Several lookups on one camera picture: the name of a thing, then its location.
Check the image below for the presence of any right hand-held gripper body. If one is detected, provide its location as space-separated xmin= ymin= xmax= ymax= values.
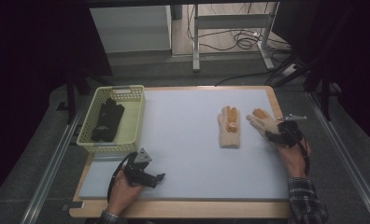
xmin=275 ymin=114 xmax=308 ymax=149

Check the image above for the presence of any white power strip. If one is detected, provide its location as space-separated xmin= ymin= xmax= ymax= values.
xmin=281 ymin=63 xmax=297 ymax=77

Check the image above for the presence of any person's right hand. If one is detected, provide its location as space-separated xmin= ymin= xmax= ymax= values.
xmin=277 ymin=137 xmax=312 ymax=180

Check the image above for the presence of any bundle of black floor cables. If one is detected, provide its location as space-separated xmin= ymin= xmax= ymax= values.
xmin=186 ymin=3 xmax=292 ymax=53

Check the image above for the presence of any black glove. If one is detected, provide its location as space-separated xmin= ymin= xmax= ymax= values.
xmin=91 ymin=97 xmax=125 ymax=143

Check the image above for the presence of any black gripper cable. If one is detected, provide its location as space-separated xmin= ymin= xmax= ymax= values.
xmin=107 ymin=151 xmax=136 ymax=203
xmin=296 ymin=129 xmax=311 ymax=175

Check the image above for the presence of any person's left hand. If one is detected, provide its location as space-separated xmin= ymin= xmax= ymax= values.
xmin=106 ymin=169 xmax=146 ymax=217

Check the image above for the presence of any pale yellow plastic basket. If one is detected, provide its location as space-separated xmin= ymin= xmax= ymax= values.
xmin=76 ymin=84 xmax=146 ymax=153

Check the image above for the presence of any wooden table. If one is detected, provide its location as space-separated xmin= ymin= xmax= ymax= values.
xmin=68 ymin=85 xmax=293 ymax=219

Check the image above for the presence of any white foam board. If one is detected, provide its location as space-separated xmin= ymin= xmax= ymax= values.
xmin=78 ymin=88 xmax=291 ymax=201

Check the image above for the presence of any aluminium rail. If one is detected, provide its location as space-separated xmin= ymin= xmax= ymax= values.
xmin=19 ymin=95 xmax=92 ymax=224
xmin=306 ymin=91 xmax=370 ymax=224

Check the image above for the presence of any beige glove with orange fingers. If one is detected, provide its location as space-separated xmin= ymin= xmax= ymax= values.
xmin=246 ymin=107 xmax=281 ymax=138

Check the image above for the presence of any beige glove with orange patch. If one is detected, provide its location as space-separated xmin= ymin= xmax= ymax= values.
xmin=217 ymin=105 xmax=241 ymax=149

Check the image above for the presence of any black stand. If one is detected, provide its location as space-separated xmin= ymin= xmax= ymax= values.
xmin=56 ymin=69 xmax=113 ymax=125
xmin=265 ymin=50 xmax=341 ymax=122

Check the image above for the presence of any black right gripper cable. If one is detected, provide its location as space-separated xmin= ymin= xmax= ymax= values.
xmin=296 ymin=129 xmax=311 ymax=175

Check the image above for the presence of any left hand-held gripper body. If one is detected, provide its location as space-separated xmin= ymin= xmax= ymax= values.
xmin=122 ymin=147 xmax=159 ymax=189

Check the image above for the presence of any white metal desk frame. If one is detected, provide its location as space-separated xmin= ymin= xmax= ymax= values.
xmin=192 ymin=2 xmax=277 ymax=73

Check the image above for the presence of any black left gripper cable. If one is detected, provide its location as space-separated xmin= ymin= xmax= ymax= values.
xmin=107 ymin=151 xmax=136 ymax=203

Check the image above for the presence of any grey cabinet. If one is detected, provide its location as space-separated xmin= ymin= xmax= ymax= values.
xmin=89 ymin=5 xmax=174 ymax=59

